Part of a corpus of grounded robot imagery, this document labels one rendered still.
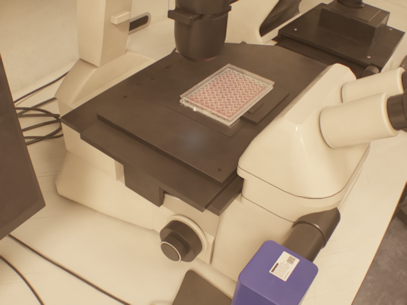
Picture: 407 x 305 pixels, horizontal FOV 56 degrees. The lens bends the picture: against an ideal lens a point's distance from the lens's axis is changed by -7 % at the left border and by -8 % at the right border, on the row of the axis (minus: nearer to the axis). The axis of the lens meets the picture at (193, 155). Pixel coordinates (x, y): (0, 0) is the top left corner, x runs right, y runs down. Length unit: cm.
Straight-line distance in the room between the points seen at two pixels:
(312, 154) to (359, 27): 76
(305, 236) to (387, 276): 129
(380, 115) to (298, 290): 18
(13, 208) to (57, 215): 26
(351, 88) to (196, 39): 19
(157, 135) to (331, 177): 22
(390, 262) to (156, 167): 139
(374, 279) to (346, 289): 101
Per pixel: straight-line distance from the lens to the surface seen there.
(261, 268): 40
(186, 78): 65
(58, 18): 108
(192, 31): 51
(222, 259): 61
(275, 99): 61
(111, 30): 65
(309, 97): 47
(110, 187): 67
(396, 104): 41
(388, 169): 91
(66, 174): 73
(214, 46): 52
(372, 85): 48
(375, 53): 113
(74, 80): 68
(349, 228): 75
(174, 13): 50
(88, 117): 61
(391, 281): 172
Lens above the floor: 129
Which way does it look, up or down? 42 degrees down
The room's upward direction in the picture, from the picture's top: 4 degrees clockwise
